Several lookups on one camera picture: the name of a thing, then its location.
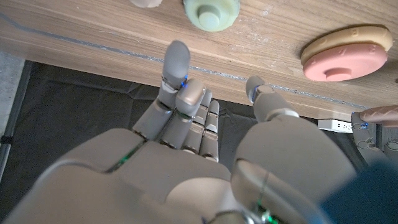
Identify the blue right wrist connector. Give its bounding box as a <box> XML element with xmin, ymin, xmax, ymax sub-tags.
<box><xmin>320</xmin><ymin>161</ymin><xmax>398</xmax><ymax>224</ymax></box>

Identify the black backdrop stand pole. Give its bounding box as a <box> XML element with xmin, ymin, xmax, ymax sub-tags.
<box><xmin>0</xmin><ymin>60</ymin><xmax>34</xmax><ymax>181</ymax></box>

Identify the small cream toy ring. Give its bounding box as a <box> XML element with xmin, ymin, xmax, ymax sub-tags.
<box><xmin>129</xmin><ymin>0</ymin><xmax>164</xmax><ymax>9</ymax></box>

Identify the large orange toy ring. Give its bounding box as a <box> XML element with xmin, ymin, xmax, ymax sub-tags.
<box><xmin>300</xmin><ymin>25</ymin><xmax>394</xmax><ymax>65</ymax></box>

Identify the sage green toy ring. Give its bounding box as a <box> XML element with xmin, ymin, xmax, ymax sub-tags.
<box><xmin>183</xmin><ymin>0</ymin><xmax>241</xmax><ymax>33</ymax></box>

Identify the coral red toy ring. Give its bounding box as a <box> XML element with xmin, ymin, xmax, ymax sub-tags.
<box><xmin>303</xmin><ymin>42</ymin><xmax>389</xmax><ymax>83</ymax></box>

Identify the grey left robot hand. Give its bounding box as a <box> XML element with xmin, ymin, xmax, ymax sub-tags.
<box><xmin>351</xmin><ymin>111</ymin><xmax>398</xmax><ymax>166</ymax></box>

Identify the dusty pink toy ring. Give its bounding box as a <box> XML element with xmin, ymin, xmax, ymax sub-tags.
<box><xmin>359</xmin><ymin>105</ymin><xmax>398</xmax><ymax>128</ymax></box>

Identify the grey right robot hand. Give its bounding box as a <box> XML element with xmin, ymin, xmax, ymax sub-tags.
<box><xmin>0</xmin><ymin>40</ymin><xmax>358</xmax><ymax>224</ymax></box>

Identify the white power strip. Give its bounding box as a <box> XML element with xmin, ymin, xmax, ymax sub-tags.
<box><xmin>317</xmin><ymin>119</ymin><xmax>354</xmax><ymax>134</ymax></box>

